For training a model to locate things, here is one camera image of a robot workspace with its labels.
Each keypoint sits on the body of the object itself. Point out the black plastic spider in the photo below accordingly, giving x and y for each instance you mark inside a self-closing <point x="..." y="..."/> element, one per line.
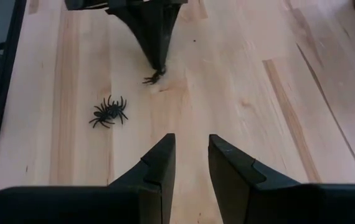
<point x="101" y="117"/>
<point x="115" y="109"/>
<point x="155" y="77"/>

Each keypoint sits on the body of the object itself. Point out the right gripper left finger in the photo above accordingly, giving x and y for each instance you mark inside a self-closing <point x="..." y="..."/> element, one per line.
<point x="102" y="205"/>

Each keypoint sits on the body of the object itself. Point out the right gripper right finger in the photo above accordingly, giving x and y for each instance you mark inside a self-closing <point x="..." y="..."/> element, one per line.
<point x="258" y="202"/>

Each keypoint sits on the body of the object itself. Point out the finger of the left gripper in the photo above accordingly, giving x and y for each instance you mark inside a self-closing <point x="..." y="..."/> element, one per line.
<point x="166" y="34"/>
<point x="140" y="28"/>

